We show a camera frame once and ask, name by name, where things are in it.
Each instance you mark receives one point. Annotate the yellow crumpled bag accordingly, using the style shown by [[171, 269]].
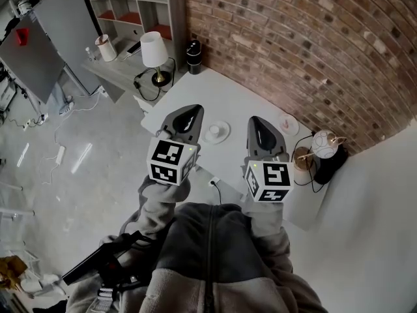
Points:
[[11, 269]]

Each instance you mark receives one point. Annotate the white power strip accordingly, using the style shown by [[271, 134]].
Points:
[[60, 155]]

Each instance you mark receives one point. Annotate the person's left forearm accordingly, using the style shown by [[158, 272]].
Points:
[[163, 201]]

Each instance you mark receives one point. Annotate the plain white dish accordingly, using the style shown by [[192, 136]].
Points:
[[224, 132]]

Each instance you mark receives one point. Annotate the black cylinder speaker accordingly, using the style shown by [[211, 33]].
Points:
[[194, 57]]

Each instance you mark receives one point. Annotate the white laptop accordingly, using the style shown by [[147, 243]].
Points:
[[133, 48]]

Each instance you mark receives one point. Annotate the person's grey fleece jacket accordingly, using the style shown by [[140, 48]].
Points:
[[211, 256]]

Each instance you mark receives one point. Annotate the white globe lamp gold stand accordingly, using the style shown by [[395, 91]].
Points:
[[324, 143]]

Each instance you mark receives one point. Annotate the person's right forearm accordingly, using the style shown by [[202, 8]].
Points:
[[265, 222]]

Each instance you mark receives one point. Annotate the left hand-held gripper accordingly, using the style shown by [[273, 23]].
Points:
[[171, 156]]

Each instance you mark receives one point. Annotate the grey desk with shelf unit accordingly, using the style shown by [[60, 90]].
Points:
[[130, 11]]

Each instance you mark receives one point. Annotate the white socket with black plug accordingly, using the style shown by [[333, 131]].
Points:
[[214, 182]]

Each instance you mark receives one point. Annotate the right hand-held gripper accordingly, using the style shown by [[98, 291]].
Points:
[[272, 176]]

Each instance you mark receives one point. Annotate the grey flat panel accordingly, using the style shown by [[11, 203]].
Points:
[[29, 64]]

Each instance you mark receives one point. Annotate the tall grey cabinet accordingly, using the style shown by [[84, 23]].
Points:
[[70, 28]]

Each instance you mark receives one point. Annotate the pink patterned white dish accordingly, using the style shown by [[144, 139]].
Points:
[[291, 127]]

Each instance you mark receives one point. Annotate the white slippers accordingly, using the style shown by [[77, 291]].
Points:
[[39, 285]]

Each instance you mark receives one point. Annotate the white shade table lamp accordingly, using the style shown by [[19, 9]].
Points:
[[152, 49]]

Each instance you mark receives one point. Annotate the black camera rig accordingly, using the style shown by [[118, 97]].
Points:
[[107, 262]]

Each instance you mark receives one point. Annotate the small white cup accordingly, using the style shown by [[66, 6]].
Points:
[[214, 129]]

